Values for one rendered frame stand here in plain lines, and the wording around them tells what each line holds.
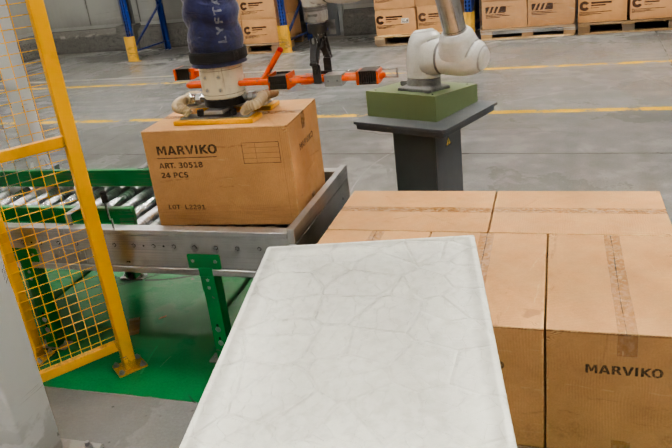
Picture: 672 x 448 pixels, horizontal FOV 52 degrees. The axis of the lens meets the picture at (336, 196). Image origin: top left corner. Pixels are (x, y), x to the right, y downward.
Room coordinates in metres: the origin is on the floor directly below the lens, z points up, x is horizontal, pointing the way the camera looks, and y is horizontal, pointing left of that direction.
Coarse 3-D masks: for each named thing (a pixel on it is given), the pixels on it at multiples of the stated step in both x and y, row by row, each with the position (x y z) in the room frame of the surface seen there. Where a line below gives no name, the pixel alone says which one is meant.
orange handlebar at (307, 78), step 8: (352, 72) 2.56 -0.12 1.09; (384, 72) 2.50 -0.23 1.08; (240, 80) 2.66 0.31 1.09; (248, 80) 2.64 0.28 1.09; (256, 80) 2.63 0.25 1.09; (264, 80) 2.62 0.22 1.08; (296, 80) 2.57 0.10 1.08; (304, 80) 2.56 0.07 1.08; (312, 80) 2.55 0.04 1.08; (344, 80) 2.52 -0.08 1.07; (352, 80) 2.51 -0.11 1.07
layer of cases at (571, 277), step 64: (384, 192) 2.68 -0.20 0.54; (448, 192) 2.59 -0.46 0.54; (512, 192) 2.51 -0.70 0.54; (576, 192) 2.44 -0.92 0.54; (640, 192) 2.36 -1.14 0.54; (512, 256) 1.97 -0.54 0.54; (576, 256) 1.92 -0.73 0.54; (640, 256) 1.87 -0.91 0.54; (512, 320) 1.60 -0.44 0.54; (576, 320) 1.57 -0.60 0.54; (640, 320) 1.53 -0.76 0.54; (512, 384) 1.57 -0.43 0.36; (576, 384) 1.52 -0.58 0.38; (640, 384) 1.47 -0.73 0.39
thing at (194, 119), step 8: (200, 112) 2.63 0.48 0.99; (232, 112) 2.58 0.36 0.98; (256, 112) 2.61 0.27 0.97; (176, 120) 2.63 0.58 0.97; (184, 120) 2.61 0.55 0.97; (192, 120) 2.60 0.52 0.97; (200, 120) 2.59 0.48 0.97; (208, 120) 2.57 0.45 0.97; (216, 120) 2.56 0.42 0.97; (224, 120) 2.55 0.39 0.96; (232, 120) 2.54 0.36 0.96; (240, 120) 2.53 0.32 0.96; (248, 120) 2.52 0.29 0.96; (256, 120) 2.55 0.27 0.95
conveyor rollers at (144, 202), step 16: (0, 192) 3.38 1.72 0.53; (16, 192) 3.28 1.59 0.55; (32, 192) 3.25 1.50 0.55; (48, 192) 3.22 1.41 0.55; (96, 192) 3.14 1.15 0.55; (112, 192) 3.11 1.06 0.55; (128, 192) 3.08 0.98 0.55; (144, 192) 3.05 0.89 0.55; (144, 208) 2.86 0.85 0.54; (144, 224) 2.68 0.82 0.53; (160, 224) 2.64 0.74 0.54; (288, 224) 2.53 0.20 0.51
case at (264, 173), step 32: (160, 128) 2.61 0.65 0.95; (192, 128) 2.55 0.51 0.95; (224, 128) 2.50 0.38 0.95; (256, 128) 2.47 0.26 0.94; (288, 128) 2.44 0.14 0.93; (160, 160) 2.58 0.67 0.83; (192, 160) 2.54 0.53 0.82; (224, 160) 2.51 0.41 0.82; (256, 160) 2.47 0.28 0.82; (288, 160) 2.44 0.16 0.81; (320, 160) 2.78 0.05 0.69; (160, 192) 2.59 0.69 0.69; (192, 192) 2.55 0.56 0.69; (224, 192) 2.51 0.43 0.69; (256, 192) 2.48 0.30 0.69; (288, 192) 2.44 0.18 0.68; (192, 224) 2.56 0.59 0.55; (224, 224) 2.52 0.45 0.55; (256, 224) 2.48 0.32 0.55
